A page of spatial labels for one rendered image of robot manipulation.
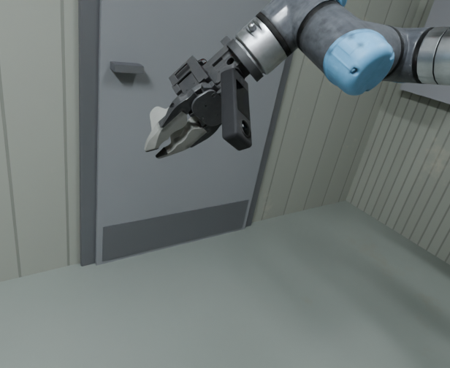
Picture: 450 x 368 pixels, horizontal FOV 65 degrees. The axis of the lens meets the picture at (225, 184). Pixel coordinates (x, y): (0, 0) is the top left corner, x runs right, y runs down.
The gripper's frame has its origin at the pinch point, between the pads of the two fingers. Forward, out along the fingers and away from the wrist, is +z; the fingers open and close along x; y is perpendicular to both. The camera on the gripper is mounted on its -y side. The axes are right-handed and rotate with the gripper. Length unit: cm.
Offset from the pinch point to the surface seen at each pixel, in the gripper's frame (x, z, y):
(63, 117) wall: -38, 50, 92
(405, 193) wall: -249, -55, 47
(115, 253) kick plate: -97, 93, 65
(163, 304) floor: -104, 80, 27
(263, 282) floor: -150, 45, 22
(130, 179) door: -78, 56, 79
